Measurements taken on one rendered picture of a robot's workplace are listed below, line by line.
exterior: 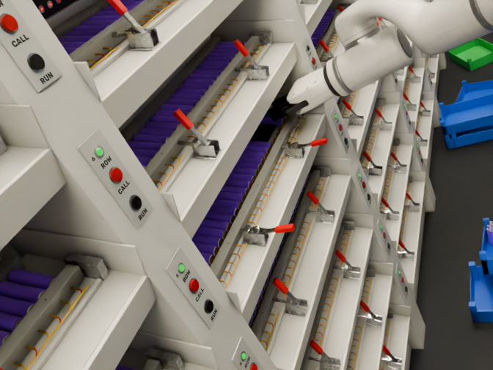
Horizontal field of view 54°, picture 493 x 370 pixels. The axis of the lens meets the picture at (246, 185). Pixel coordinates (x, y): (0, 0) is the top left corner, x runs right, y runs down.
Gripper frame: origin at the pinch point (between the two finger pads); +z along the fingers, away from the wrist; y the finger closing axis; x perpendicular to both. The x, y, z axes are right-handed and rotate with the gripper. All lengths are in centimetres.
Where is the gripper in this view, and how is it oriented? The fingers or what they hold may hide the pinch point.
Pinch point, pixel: (279, 109)
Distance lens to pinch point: 115.5
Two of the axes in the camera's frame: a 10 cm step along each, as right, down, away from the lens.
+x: 5.9, 7.2, 3.5
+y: -3.3, 6.2, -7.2
